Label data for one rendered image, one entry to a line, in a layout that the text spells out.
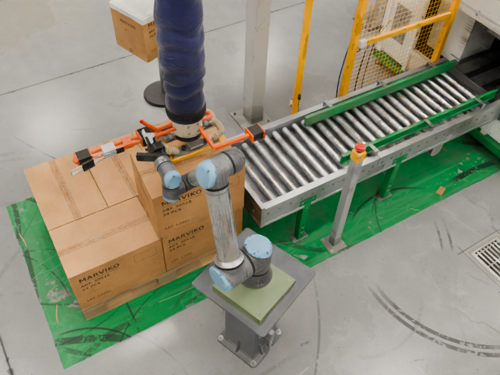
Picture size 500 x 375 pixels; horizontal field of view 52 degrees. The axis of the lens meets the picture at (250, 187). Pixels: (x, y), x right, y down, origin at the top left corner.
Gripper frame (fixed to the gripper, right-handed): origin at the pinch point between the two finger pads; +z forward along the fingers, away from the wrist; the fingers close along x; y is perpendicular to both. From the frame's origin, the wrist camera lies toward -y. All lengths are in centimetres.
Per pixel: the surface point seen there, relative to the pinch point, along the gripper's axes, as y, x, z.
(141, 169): -1.9, -29.7, 6.8
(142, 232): -13, -70, -8
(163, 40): 16, 60, -4
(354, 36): 184, -15, 44
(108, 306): -48, -122, -16
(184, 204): 14, -45, -18
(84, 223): -42, -70, 17
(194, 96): 28.8, 25.1, -8.0
